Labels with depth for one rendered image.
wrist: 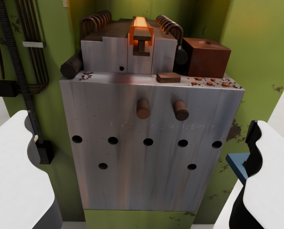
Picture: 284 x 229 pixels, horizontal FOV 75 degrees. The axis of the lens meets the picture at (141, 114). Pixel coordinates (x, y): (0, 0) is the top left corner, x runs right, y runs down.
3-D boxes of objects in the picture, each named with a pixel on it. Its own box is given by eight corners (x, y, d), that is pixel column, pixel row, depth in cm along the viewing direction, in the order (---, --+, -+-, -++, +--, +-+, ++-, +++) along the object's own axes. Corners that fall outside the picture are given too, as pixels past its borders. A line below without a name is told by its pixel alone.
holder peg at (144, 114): (149, 120, 37) (150, 108, 35) (136, 119, 36) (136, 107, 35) (148, 109, 40) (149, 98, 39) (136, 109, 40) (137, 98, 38)
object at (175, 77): (160, 82, 38) (160, 77, 37) (156, 77, 40) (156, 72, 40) (180, 82, 39) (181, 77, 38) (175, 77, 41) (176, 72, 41)
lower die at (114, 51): (171, 75, 42) (177, 36, 38) (83, 71, 41) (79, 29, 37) (156, 40, 78) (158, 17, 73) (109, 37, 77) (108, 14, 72)
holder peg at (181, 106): (187, 121, 37) (190, 110, 36) (174, 121, 37) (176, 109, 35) (183, 111, 40) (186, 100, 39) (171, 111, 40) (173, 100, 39)
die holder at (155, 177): (197, 211, 61) (246, 89, 38) (82, 209, 60) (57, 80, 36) (171, 119, 109) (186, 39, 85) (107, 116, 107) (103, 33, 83)
